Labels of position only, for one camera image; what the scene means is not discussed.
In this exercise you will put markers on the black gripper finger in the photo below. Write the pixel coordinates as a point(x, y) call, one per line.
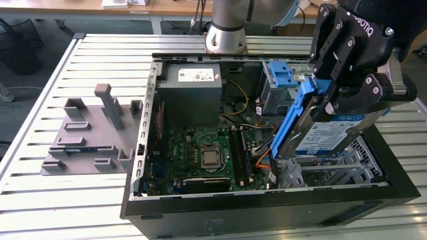
point(376, 91)
point(337, 50)

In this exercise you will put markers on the hard disk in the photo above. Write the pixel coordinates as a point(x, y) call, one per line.
point(327, 140)

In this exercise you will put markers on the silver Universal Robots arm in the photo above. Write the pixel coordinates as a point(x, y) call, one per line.
point(227, 37)

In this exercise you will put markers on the metal disk bay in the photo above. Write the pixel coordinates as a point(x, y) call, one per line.
point(334, 168)

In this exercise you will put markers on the blue plastic drive latch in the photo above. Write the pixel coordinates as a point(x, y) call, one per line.
point(282, 75)

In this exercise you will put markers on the metal optical drive cage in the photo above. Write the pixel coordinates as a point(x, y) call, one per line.
point(275, 100)

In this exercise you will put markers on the black RAM stick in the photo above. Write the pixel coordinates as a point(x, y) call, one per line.
point(237, 155)

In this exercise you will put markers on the grey power supply unit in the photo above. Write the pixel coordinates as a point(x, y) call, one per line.
point(190, 105)

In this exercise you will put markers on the silver CPU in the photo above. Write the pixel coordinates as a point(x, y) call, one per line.
point(211, 158)

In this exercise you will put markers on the green motherboard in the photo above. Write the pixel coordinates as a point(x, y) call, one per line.
point(187, 150)

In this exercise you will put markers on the small white box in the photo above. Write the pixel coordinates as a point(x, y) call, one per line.
point(138, 2)

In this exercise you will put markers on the black graphics card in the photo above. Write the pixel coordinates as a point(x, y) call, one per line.
point(205, 185)

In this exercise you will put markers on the black open PC case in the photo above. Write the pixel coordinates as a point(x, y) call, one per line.
point(234, 215)

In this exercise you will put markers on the wooden desk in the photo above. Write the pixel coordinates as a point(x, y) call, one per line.
point(83, 11)

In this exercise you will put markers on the grey parts rack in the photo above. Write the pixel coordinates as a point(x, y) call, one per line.
point(97, 140)

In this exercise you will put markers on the RAM stick with blue label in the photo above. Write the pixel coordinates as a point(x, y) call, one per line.
point(82, 149)

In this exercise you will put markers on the black mesh bin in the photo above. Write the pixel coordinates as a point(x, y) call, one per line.
point(21, 55)

